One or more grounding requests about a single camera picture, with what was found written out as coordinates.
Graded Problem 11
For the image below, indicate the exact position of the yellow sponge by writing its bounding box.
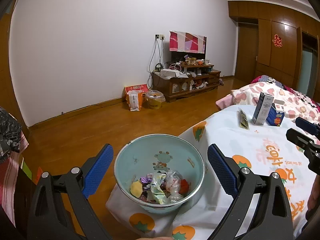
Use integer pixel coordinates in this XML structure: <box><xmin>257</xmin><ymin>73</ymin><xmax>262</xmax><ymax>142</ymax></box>
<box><xmin>130</xmin><ymin>180</ymin><xmax>143</xmax><ymax>198</ymax></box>

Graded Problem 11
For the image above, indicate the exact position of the purple foil wrapper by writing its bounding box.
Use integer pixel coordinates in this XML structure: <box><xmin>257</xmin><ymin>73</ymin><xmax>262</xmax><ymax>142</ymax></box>
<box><xmin>140</xmin><ymin>176</ymin><xmax>152</xmax><ymax>185</ymax></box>

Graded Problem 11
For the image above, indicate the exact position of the light blue trash bin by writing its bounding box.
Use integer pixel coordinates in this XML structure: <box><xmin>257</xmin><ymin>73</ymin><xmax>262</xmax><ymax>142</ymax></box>
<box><xmin>114</xmin><ymin>134</ymin><xmax>205</xmax><ymax>214</ymax></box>

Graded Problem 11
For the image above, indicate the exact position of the person right hand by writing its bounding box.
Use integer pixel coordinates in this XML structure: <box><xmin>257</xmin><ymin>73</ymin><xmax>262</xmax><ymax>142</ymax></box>
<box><xmin>308</xmin><ymin>184</ymin><xmax>319</xmax><ymax>211</ymax></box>

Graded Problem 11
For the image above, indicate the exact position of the pink spotted quilt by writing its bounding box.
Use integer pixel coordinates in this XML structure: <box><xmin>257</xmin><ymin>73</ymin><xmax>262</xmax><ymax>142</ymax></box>
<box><xmin>216</xmin><ymin>80</ymin><xmax>319</xmax><ymax>124</ymax></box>

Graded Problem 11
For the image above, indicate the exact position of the white orange-print bed sheet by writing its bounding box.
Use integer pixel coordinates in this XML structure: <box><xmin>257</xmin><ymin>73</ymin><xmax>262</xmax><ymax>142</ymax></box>
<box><xmin>106</xmin><ymin>105</ymin><xmax>315</xmax><ymax>239</ymax></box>

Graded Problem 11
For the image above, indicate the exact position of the blue juice carton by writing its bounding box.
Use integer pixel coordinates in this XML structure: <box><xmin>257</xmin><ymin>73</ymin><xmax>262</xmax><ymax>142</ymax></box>
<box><xmin>266</xmin><ymin>100</ymin><xmax>285</xmax><ymax>126</ymax></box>

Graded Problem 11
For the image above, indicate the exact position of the striped red white cloth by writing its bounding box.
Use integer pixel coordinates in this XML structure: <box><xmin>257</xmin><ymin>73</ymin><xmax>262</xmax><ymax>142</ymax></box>
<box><xmin>0</xmin><ymin>106</ymin><xmax>29</xmax><ymax>227</ymax></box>

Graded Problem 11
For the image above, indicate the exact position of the tall white milk carton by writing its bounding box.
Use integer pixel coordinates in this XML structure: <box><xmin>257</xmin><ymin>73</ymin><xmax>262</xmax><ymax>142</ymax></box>
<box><xmin>252</xmin><ymin>92</ymin><xmax>274</xmax><ymax>125</ymax></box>

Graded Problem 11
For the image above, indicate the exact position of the gold dark snack packet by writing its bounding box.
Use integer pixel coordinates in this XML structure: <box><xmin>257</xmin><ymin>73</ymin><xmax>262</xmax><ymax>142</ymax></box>
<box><xmin>238</xmin><ymin>108</ymin><xmax>249</xmax><ymax>130</ymax></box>

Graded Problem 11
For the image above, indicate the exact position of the clear plastic bag red print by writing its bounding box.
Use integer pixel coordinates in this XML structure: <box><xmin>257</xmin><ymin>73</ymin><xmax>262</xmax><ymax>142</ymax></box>
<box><xmin>165</xmin><ymin>171</ymin><xmax>183</xmax><ymax>203</ymax></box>

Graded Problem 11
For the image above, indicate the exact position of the white green crumpled wrapper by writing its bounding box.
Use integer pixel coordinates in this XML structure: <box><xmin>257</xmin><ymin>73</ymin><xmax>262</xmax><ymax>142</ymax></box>
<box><xmin>147</xmin><ymin>173</ymin><xmax>169</xmax><ymax>205</ymax></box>

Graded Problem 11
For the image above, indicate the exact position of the red wedding door sticker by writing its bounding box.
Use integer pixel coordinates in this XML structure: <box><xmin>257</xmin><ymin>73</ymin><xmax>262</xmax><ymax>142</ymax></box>
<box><xmin>272</xmin><ymin>34</ymin><xmax>283</xmax><ymax>48</ymax></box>

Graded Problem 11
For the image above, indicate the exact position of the brown wooden wardrobe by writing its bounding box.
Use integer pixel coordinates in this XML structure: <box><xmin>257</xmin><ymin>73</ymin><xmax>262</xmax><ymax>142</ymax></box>
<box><xmin>228</xmin><ymin>1</ymin><xmax>319</xmax><ymax>89</ymax></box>

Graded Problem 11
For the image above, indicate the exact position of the brown wooden TV cabinet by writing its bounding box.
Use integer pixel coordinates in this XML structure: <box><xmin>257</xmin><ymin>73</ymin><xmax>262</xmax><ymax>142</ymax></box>
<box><xmin>153</xmin><ymin>64</ymin><xmax>221</xmax><ymax>102</ymax></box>

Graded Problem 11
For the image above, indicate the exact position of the red orange paper bag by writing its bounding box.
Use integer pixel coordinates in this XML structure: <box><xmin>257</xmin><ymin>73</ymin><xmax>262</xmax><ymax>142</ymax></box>
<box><xmin>125</xmin><ymin>84</ymin><xmax>148</xmax><ymax>112</ymax></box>

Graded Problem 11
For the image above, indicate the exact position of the clear plastic tub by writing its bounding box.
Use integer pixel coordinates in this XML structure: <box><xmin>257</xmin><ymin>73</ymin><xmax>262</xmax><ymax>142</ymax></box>
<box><xmin>145</xmin><ymin>90</ymin><xmax>165</xmax><ymax>110</ymax></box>

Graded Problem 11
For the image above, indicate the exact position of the white box on cabinet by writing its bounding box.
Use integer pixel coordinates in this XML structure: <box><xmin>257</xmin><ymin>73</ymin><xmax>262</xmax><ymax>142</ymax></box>
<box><xmin>160</xmin><ymin>69</ymin><xmax>180</xmax><ymax>79</ymax></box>

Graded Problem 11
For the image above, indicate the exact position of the television with pink cloth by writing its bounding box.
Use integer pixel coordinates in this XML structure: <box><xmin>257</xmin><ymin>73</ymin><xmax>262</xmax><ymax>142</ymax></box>
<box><xmin>169</xmin><ymin>31</ymin><xmax>207</xmax><ymax>61</ymax></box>

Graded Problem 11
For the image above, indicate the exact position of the wall power socket with cables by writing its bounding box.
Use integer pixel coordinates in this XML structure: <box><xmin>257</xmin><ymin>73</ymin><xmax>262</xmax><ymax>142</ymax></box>
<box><xmin>146</xmin><ymin>34</ymin><xmax>165</xmax><ymax>90</ymax></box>

